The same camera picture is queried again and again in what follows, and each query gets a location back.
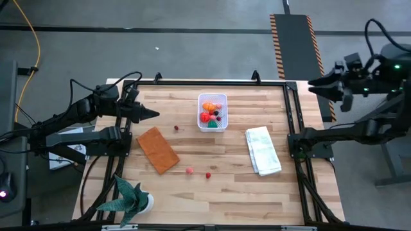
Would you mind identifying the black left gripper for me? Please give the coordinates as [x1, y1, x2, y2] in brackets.
[119, 94, 161, 124]

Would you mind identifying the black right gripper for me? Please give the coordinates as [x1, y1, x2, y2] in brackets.
[307, 53, 370, 103]

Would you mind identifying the orange folded cloth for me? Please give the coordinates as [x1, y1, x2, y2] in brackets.
[136, 126, 180, 175]

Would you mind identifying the black striped-edge floor mat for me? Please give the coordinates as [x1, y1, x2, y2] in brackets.
[269, 13, 337, 123]

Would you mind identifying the white perforated plastic basket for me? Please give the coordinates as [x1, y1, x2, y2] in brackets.
[197, 93, 229, 133]

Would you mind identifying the black diagonal stand bar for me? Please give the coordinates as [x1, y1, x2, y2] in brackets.
[12, 121, 87, 166]

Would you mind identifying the green plant in white pot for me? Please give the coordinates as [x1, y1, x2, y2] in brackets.
[96, 175, 155, 228]

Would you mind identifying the white folded towel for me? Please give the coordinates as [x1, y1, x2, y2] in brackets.
[245, 126, 283, 176]

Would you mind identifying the black side table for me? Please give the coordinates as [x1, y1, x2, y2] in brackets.
[374, 96, 411, 187]

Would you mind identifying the white printed booklet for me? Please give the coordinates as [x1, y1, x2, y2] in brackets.
[48, 126, 87, 170]

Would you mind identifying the grey monitor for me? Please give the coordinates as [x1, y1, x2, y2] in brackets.
[0, 60, 19, 139]

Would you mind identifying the grey side desk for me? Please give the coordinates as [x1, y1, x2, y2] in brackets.
[0, 136, 30, 219]

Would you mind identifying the black computer mouse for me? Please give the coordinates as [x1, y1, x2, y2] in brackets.
[0, 171, 17, 203]

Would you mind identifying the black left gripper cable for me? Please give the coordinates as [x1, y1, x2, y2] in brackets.
[69, 71, 143, 97]

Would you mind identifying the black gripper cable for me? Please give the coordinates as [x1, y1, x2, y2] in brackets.
[364, 18, 411, 58]
[69, 71, 143, 97]

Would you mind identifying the black aluminium extrusion frame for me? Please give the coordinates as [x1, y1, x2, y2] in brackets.
[76, 78, 344, 225]

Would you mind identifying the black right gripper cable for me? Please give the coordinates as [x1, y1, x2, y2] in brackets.
[364, 18, 411, 58]

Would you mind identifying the black hanging cable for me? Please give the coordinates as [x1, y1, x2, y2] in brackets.
[79, 155, 102, 216]

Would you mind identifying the silver metal bracket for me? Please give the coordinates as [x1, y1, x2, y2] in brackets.
[281, 225, 319, 231]
[101, 224, 139, 231]

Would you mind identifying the yellow cable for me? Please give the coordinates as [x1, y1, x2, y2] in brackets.
[12, 0, 42, 123]

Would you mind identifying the black floor cable bracket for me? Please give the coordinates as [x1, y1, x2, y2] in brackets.
[17, 65, 39, 76]

